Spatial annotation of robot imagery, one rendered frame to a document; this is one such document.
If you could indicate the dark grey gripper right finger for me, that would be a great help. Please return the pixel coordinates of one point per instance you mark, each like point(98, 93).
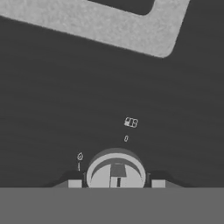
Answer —
point(159, 178)

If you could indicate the grey round stove knob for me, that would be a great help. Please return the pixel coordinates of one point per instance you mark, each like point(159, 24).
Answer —
point(116, 166)

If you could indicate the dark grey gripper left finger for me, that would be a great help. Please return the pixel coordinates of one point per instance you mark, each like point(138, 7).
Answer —
point(73, 178)

